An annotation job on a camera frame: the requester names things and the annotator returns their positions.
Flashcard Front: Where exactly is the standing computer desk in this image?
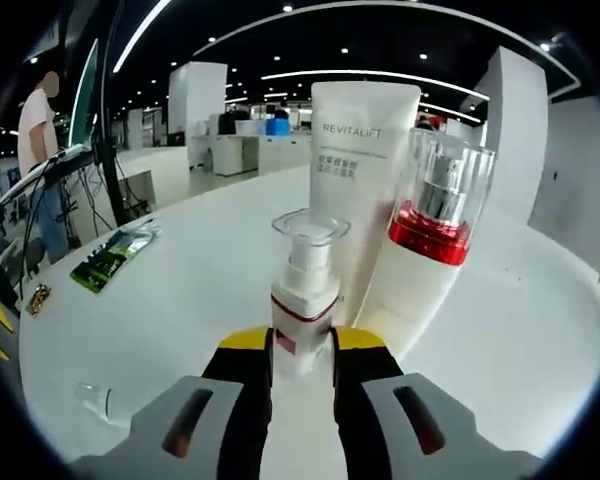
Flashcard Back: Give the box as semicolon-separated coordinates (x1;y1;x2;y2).
0;142;136;229

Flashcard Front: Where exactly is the small white skincare spray bottle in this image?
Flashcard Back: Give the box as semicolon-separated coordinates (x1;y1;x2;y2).
269;208;351;381
74;381;115;425

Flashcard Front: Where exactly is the green skincare sachet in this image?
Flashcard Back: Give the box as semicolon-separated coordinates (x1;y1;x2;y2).
69;218;164;295

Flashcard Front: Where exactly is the white long counter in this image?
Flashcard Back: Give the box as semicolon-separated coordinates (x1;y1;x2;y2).
189;130;316;177

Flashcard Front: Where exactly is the red collared skincare pump bottle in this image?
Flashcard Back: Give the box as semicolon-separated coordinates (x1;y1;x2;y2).
357;127;496;364

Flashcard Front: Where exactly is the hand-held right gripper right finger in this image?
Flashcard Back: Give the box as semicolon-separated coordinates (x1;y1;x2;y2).
329;327;541;480

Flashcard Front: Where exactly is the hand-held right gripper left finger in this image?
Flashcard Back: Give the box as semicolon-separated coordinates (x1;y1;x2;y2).
67;327;274;480

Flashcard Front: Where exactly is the gold foil skincare packet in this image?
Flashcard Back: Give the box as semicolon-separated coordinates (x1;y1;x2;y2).
24;283;52;319

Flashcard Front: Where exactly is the white skincare tube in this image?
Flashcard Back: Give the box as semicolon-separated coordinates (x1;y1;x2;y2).
309;80;423;329

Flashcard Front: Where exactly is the computer monitor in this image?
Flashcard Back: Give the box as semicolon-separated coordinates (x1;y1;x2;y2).
68;38;101;149

